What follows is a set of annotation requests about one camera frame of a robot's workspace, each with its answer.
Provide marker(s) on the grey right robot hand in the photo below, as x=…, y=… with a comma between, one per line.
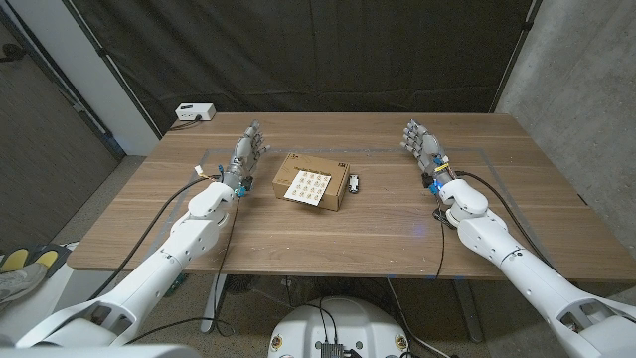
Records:
x=427, y=149

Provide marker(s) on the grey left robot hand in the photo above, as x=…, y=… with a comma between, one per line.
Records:
x=242, y=154

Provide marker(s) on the white postage stamp sheet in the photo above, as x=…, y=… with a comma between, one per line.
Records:
x=308, y=188

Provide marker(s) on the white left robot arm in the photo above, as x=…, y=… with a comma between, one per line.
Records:
x=164, y=263

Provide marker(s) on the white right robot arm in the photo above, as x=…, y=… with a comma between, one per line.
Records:
x=522, y=268

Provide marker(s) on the white power socket box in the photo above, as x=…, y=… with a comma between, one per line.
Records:
x=195, y=112

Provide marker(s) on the small white toy car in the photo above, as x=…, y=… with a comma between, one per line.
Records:
x=353, y=184

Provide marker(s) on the brown cardboard packing box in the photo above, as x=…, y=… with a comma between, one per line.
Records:
x=338, y=185

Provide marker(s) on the black backdrop curtain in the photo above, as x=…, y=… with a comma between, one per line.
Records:
x=318, y=50

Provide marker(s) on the black round floor fan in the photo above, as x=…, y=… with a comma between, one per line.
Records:
x=238, y=284

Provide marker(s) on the teal and orange floor device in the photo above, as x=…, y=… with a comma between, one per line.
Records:
x=177, y=284

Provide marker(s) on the grey table leg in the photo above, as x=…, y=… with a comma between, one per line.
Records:
x=212, y=308
x=468, y=313

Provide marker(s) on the black backdrop stand pole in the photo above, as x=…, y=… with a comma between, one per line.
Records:
x=102, y=51
x=527, y=26

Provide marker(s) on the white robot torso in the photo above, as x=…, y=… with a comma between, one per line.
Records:
x=343, y=323

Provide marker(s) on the black torso port module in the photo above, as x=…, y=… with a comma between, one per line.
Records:
x=332, y=350

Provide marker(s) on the black pad with yellow ovals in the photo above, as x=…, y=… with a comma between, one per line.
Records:
x=30, y=257

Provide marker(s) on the white floor platform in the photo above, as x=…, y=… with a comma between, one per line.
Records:
x=54, y=310

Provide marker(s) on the grey sneaker shoe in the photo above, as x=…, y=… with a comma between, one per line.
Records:
x=20, y=283

